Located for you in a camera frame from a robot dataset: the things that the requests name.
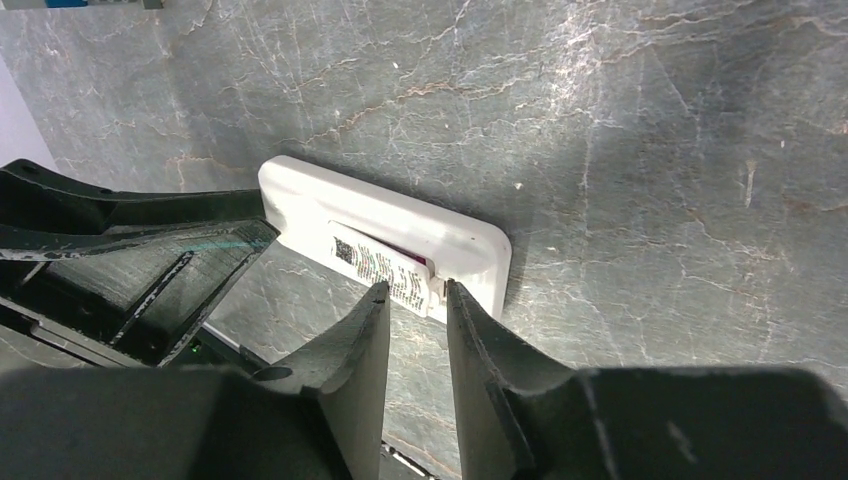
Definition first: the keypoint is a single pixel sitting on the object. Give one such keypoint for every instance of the white remote control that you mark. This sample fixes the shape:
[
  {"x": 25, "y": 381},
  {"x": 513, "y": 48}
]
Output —
[{"x": 300, "y": 199}]

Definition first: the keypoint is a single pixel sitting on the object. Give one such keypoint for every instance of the purple blue AAA battery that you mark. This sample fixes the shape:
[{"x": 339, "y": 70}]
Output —
[{"x": 411, "y": 252}]

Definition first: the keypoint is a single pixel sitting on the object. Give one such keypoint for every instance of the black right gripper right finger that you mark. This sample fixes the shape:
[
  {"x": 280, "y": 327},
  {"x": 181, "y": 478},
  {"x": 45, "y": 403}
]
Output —
[{"x": 522, "y": 415}]

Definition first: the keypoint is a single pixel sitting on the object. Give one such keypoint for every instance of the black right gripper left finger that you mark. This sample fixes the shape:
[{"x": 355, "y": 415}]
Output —
[{"x": 315, "y": 414}]

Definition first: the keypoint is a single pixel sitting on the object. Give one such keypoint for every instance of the white battery cover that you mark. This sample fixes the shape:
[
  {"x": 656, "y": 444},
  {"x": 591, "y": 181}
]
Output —
[{"x": 369, "y": 261}]

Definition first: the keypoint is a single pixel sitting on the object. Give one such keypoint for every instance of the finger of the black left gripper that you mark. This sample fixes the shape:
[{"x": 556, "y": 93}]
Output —
[
  {"x": 39, "y": 199},
  {"x": 131, "y": 297}
]

